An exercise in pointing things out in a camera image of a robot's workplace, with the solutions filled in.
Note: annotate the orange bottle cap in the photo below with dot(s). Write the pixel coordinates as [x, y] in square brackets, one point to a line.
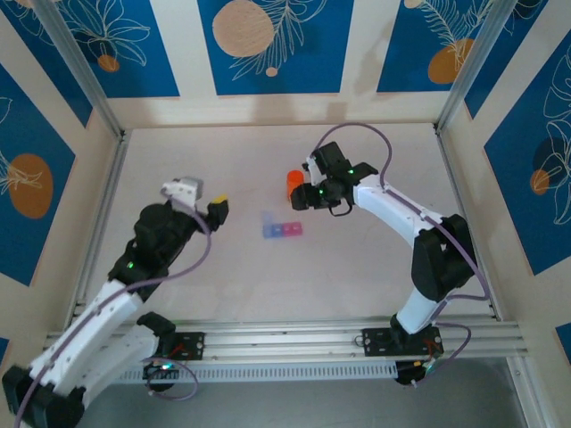
[295, 176]

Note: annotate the aluminium frame post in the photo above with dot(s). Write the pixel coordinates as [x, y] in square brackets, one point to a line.
[473, 62]
[80, 67]

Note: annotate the black electronics hub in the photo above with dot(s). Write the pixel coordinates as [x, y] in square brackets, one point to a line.
[412, 372]
[160, 371]

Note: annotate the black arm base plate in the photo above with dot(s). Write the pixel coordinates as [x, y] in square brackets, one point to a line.
[192, 345]
[377, 341]

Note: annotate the pink pill box marked Wed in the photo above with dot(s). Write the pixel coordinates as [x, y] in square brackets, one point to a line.
[297, 229]

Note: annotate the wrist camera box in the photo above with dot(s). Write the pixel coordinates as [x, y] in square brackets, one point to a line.
[314, 171]
[185, 187]

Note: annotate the aluminium side rail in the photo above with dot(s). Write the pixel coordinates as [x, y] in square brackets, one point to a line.
[105, 209]
[459, 200]

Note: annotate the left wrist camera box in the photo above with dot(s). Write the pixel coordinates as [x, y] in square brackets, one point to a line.
[185, 187]

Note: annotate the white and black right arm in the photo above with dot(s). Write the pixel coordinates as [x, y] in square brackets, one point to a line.
[392, 209]

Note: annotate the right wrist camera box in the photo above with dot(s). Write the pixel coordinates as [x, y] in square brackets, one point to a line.
[314, 171]

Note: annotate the aluminium frame leg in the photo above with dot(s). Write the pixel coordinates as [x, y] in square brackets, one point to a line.
[519, 392]

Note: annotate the pink pill box marked Sat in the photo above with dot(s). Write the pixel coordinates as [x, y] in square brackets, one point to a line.
[288, 229]

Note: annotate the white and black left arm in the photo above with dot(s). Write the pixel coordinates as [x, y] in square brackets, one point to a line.
[93, 330]

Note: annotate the translucent blue pill box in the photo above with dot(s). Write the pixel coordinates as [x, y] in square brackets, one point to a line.
[267, 232]

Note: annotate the long aluminium base rail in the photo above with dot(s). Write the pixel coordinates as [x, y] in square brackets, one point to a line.
[276, 341]

